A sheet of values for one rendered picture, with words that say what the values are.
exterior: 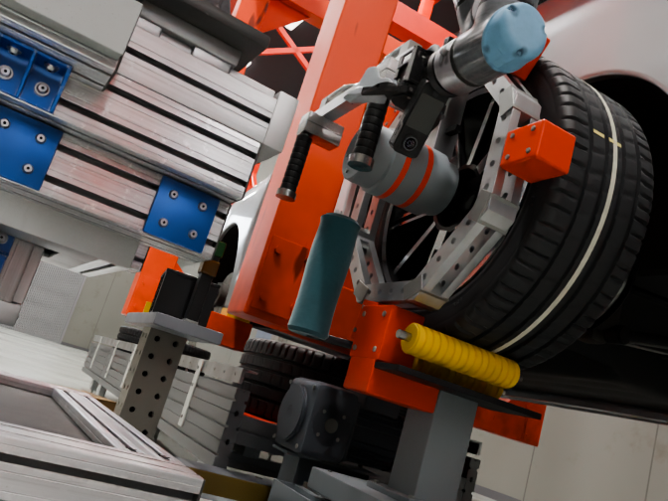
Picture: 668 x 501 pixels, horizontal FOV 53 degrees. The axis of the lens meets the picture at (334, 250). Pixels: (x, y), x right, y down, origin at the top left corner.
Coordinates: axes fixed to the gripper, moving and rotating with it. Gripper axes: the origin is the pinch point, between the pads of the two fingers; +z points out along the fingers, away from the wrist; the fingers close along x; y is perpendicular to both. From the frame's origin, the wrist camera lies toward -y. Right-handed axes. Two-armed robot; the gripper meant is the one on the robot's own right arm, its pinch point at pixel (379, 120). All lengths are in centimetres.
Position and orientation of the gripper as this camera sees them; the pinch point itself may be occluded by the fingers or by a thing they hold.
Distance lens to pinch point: 115.1
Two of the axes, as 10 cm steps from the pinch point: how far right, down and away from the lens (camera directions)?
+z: -4.4, 0.9, 8.9
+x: -8.5, -3.5, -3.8
